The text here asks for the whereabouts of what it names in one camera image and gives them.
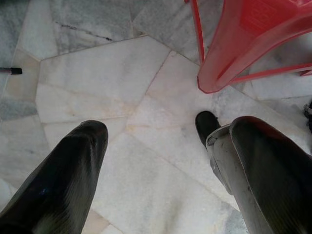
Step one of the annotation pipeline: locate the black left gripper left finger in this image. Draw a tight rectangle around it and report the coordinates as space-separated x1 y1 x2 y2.
0 119 109 234

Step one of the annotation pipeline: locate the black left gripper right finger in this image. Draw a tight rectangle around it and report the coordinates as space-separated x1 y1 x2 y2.
230 116 312 234

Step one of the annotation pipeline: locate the black robot left foot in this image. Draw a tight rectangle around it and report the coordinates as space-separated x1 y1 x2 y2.
195 110 222 149

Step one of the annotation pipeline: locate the silver clothes rack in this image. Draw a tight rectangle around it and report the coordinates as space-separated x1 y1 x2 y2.
0 67 23 76

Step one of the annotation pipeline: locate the red plastic stool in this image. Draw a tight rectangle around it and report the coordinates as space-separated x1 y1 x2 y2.
184 0 312 95

